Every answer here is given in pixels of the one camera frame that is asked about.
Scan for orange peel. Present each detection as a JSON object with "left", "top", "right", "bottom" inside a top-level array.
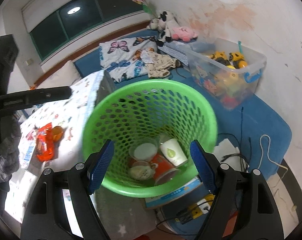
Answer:
[{"left": 52, "top": 126, "right": 64, "bottom": 142}]

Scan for white cartoon print blanket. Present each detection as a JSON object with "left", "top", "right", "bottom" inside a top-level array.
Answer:
[{"left": 5, "top": 70, "right": 110, "bottom": 239}]

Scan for white paper cup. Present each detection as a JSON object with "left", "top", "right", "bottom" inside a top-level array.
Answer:
[{"left": 160, "top": 138, "right": 188, "bottom": 167}]

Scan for blue white milk carton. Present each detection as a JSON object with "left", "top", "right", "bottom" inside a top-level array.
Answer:
[{"left": 18, "top": 140, "right": 36, "bottom": 170}]

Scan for dark window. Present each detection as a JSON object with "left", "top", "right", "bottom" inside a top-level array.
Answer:
[{"left": 28, "top": 0, "right": 142, "bottom": 60}]

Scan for black white cow plush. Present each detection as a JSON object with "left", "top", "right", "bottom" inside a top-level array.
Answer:
[{"left": 147, "top": 10, "right": 180, "bottom": 47}]

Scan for clear round lidded container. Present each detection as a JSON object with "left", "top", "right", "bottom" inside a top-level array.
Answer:
[{"left": 128, "top": 138, "right": 159, "bottom": 181}]

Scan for orange snack wrapper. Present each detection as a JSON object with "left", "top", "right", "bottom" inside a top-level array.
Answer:
[{"left": 36, "top": 122, "right": 54, "bottom": 162}]

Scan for beige patterned clothes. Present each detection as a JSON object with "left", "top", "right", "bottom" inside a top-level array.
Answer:
[{"left": 140, "top": 50, "right": 181, "bottom": 79}]

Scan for pink plush toy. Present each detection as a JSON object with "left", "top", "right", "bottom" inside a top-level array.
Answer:
[{"left": 171, "top": 27, "right": 198, "bottom": 42}]

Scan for beige pillow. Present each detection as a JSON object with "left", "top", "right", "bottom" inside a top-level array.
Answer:
[{"left": 37, "top": 60, "right": 82, "bottom": 89}]

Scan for clear plastic toy bin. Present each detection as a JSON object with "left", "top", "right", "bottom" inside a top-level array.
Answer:
[{"left": 181, "top": 38, "right": 267, "bottom": 111}]

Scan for butterfly print pillow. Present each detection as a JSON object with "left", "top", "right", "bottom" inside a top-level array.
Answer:
[{"left": 99, "top": 36, "right": 157, "bottom": 83}]

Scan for blue floor mat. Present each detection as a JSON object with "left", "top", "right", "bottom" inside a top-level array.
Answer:
[{"left": 166, "top": 74, "right": 293, "bottom": 181}]

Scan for green plastic mesh basket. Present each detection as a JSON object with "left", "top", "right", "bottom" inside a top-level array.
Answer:
[{"left": 83, "top": 80, "right": 218, "bottom": 198}]

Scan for blue white patterned cloth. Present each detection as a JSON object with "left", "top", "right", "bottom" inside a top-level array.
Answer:
[{"left": 159, "top": 41, "right": 198, "bottom": 66}]

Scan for red paper cup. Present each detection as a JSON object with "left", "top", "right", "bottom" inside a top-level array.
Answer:
[{"left": 150, "top": 153, "right": 180, "bottom": 186}]

